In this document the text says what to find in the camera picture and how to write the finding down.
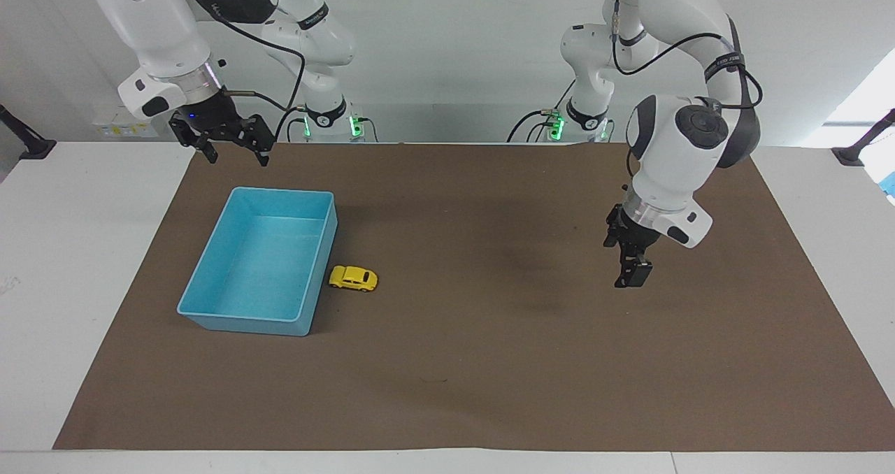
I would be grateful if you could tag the white power strip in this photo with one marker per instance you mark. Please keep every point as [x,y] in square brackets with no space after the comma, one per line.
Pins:
[126,128]

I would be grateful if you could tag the black stand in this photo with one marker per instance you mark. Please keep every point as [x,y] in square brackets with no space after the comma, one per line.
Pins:
[854,154]
[31,147]

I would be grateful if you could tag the light blue plastic bin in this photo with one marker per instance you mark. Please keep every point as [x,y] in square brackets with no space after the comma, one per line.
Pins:
[262,264]

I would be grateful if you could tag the yellow toy beetle car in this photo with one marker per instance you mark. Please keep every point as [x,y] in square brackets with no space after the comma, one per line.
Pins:
[354,278]

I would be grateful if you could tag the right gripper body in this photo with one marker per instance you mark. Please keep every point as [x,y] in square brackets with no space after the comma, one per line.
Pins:
[206,114]

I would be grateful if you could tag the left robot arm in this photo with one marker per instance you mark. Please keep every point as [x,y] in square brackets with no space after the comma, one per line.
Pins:
[671,159]

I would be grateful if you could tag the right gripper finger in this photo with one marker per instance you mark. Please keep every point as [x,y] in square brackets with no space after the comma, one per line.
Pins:
[199,142]
[260,137]

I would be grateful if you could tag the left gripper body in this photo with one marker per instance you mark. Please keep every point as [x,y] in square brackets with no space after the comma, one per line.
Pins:
[629,231]

